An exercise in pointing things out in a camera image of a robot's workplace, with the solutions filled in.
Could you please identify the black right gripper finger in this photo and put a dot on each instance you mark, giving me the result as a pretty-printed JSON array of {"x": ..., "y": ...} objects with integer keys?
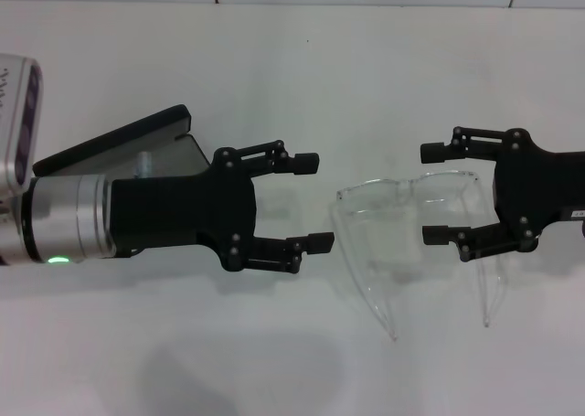
[
  {"x": 434, "y": 153},
  {"x": 489, "y": 242}
]

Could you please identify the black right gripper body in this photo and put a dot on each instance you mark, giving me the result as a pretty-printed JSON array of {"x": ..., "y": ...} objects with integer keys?
[{"x": 539, "y": 187}]

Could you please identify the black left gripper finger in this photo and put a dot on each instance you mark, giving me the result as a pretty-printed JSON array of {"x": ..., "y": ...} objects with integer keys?
[
  {"x": 304, "y": 162},
  {"x": 274, "y": 251}
]

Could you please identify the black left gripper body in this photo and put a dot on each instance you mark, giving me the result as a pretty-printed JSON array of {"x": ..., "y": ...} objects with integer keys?
[{"x": 183, "y": 210}]

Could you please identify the clear white glasses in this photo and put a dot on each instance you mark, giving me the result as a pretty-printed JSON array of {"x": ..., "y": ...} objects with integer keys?
[{"x": 402, "y": 185}]

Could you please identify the black glasses case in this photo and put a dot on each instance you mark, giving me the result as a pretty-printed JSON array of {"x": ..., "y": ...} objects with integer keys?
[{"x": 114, "y": 137}]

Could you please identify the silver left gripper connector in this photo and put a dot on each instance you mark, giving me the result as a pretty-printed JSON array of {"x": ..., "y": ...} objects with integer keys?
[{"x": 144, "y": 164}]

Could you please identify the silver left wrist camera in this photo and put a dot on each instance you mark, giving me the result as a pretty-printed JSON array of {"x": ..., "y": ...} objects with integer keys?
[{"x": 20, "y": 123}]

